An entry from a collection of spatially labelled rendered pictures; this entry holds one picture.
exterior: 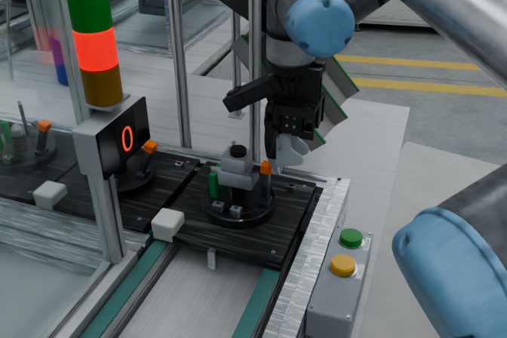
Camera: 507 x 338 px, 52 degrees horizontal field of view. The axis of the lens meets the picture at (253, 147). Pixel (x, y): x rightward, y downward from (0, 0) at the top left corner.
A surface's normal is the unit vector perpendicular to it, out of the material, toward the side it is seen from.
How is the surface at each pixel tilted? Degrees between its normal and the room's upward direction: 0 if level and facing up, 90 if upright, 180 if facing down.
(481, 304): 60
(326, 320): 90
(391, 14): 90
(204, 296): 0
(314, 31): 90
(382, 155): 0
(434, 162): 0
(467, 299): 53
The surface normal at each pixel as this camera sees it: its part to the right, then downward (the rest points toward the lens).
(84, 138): -0.34, 0.49
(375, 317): 0.00, -0.85
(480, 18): -0.80, -0.28
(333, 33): 0.18, 0.51
